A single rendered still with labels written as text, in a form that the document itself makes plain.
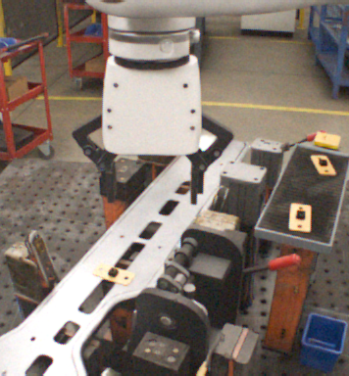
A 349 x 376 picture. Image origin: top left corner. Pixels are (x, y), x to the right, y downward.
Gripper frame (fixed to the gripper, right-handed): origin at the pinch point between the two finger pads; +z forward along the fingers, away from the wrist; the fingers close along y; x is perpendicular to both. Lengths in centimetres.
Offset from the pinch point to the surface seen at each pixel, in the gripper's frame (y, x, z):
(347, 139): -144, -307, 127
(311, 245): -25.6, -17.5, 20.4
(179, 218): -3, -48, 36
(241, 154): -21, -81, 34
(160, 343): -0.7, 0.2, 25.2
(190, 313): -4.9, -0.7, 19.9
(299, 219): -24.8, -24.4, 19.8
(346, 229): -62, -85, 64
